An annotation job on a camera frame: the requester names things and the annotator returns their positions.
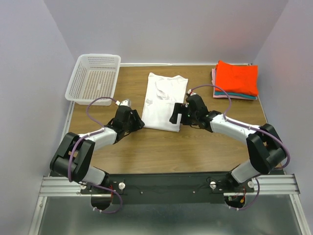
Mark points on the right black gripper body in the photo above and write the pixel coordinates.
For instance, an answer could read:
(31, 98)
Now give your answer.
(192, 118)

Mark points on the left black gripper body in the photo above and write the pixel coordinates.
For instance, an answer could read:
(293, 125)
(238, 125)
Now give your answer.
(134, 123)

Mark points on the white t shirt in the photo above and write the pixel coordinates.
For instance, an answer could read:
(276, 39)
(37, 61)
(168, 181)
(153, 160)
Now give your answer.
(161, 95)

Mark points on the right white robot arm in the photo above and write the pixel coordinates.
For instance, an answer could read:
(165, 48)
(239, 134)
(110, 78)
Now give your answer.
(265, 149)

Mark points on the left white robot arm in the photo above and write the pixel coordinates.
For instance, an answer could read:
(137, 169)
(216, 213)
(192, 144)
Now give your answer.
(73, 156)

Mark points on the orange folded t shirt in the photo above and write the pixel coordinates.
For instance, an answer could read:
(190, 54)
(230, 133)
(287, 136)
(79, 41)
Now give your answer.
(237, 79)

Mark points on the white plastic laundry basket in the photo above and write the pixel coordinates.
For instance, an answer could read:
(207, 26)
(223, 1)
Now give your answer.
(93, 76)

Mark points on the teal folded t shirt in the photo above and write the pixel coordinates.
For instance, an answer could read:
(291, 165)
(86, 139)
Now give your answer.
(234, 95)

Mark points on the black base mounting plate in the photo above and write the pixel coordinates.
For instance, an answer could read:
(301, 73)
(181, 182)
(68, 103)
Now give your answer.
(218, 180)

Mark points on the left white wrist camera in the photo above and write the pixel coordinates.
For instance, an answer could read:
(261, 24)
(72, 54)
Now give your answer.
(126, 102)

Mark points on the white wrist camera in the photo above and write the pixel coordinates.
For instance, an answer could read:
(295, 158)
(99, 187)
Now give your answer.
(190, 93)
(126, 102)

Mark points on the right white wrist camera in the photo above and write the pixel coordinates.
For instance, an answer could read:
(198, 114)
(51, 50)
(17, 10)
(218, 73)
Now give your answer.
(190, 93)

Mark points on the left aluminium side rail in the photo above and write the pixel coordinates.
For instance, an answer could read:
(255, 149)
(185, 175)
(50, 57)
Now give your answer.
(67, 123)

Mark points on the aluminium frame rail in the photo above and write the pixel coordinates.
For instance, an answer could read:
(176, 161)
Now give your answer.
(265, 185)

